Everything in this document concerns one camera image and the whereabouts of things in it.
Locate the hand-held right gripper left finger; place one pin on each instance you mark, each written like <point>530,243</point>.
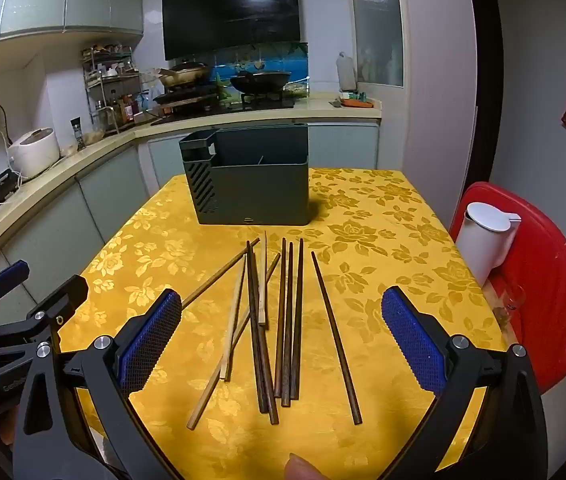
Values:
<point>150,340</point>

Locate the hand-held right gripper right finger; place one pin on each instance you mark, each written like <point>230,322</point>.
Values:
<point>413,340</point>

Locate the light brown wooden chopstick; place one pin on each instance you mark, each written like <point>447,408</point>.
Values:
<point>223,272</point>
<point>210,390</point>

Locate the dark green chopstick holder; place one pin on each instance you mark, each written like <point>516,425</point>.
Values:
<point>263,190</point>

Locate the person's right hand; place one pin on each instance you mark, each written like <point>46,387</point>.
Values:
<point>305,469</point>

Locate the yellow floral tablecloth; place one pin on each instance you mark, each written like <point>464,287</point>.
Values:
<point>388,240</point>

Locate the grey lower cabinets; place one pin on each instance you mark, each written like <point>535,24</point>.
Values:
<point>113,192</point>

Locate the clear drinking glass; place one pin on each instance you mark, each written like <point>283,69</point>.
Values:
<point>513,297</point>

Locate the white lidded cup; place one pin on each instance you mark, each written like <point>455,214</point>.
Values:
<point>488,240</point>

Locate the white rice cooker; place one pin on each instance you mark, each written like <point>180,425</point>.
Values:
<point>35,150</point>

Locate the beige kitchen counter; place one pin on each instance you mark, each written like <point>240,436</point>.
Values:
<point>88,154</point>

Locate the red plastic chair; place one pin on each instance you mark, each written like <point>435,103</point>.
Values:
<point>553,285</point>

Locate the black pepper grinder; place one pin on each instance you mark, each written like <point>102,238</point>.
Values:
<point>78,135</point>

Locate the metal spice rack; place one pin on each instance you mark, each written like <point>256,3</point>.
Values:
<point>113,85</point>

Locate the black gas stove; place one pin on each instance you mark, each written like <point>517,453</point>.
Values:
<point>198,110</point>

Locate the orange cutting board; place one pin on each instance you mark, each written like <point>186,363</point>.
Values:
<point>358,102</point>

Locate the gold wok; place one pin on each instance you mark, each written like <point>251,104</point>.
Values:
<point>185,75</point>

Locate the clear plastic bottle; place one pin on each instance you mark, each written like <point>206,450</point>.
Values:
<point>346,72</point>

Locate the black wok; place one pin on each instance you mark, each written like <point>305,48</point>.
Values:
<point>260,82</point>

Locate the black range hood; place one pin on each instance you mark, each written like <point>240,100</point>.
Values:
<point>228,15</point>

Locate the frosted window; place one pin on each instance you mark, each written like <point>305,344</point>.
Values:
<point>375,20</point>

